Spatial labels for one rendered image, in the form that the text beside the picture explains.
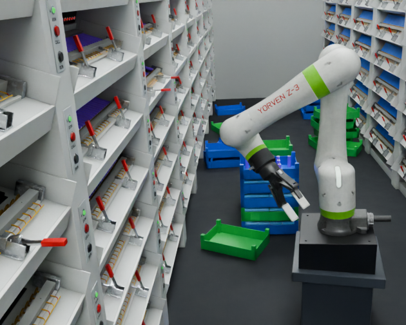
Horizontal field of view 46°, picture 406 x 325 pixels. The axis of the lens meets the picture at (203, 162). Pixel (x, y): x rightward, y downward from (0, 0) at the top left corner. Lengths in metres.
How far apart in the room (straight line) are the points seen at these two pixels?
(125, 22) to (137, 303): 0.87
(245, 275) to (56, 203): 1.49
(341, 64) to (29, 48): 1.06
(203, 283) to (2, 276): 1.59
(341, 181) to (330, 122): 0.25
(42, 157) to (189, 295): 1.39
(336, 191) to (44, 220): 1.14
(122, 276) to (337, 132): 0.97
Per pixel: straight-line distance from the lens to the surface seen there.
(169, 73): 2.22
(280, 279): 2.25
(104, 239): 1.16
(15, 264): 0.74
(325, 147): 1.87
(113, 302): 1.27
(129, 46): 1.52
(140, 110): 1.54
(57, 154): 0.88
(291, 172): 2.48
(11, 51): 0.86
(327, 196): 1.76
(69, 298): 0.98
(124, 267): 1.40
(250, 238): 2.57
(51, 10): 0.87
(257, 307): 2.08
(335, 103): 1.83
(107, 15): 1.53
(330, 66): 1.64
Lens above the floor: 1.24
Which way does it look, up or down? 20 degrees down
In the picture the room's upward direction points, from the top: 3 degrees counter-clockwise
